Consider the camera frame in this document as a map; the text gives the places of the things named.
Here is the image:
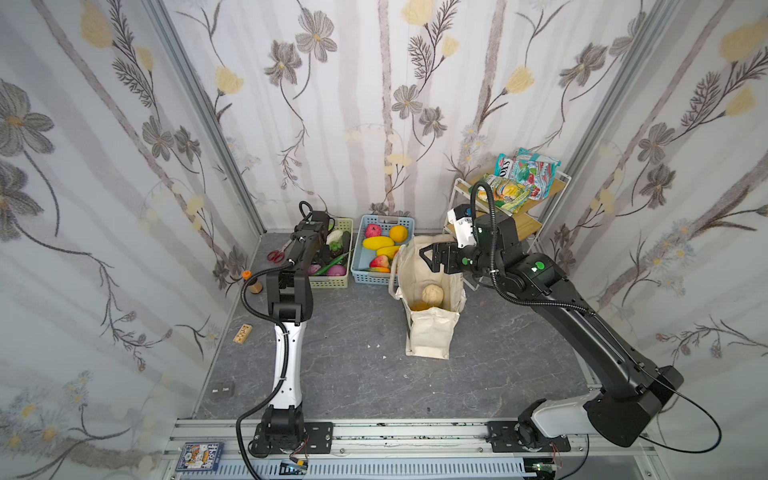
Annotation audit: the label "yellow apple toy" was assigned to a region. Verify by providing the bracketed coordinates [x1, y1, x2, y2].
[410, 301, 431, 312]

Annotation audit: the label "red peach toy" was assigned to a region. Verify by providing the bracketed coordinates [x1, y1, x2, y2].
[369, 255, 391, 273]

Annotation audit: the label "cream canvas tote bag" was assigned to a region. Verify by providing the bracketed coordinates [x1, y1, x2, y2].
[388, 234, 467, 360]

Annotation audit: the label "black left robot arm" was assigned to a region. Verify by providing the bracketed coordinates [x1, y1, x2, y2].
[236, 226, 328, 458]

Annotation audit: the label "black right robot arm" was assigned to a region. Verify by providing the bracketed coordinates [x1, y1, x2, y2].
[418, 242, 683, 450]

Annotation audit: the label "green yellow snack bag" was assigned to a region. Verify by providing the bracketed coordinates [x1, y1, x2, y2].
[482, 174, 531, 214]

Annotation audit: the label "green white snack bag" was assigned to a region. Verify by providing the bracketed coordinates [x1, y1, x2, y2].
[493, 154, 515, 179]

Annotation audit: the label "teal pink snack bag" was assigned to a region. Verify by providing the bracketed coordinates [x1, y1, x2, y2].
[511, 148, 561, 201]

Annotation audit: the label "orange fruit toy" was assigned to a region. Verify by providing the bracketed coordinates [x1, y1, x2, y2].
[389, 224, 409, 244]

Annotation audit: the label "yellow mango toy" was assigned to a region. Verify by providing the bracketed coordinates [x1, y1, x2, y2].
[362, 236, 395, 251]
[376, 245, 400, 260]

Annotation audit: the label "blue plastic basket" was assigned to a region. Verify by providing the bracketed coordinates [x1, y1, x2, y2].
[351, 214, 415, 285]

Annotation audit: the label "green plastic basket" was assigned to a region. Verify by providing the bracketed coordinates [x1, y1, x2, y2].
[310, 217, 354, 290]

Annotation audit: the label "purple onion toy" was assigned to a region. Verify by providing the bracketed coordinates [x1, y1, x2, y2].
[326, 264, 347, 276]

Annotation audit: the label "white radish toy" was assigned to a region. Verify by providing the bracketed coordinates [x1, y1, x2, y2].
[326, 229, 344, 245]

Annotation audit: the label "green chili pepper toy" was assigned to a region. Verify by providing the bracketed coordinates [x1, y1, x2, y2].
[315, 252, 349, 276]

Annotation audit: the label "small wooden block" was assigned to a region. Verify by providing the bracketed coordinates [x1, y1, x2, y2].
[233, 324, 253, 345]

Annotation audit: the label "grey floor outlet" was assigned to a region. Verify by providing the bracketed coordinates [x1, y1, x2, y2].
[208, 380, 235, 401]

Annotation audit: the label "blue card box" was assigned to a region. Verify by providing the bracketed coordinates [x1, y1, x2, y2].
[175, 442, 225, 472]

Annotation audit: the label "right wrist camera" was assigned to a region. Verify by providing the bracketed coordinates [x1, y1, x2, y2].
[446, 181, 495, 248]

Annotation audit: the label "white wire wooden shelf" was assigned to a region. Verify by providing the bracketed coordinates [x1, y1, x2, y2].
[448, 172, 572, 250]

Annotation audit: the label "red handled scissors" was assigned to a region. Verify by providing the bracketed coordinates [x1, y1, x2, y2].
[267, 250, 285, 264]

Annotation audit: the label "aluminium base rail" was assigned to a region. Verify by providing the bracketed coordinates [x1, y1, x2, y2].
[150, 418, 669, 479]

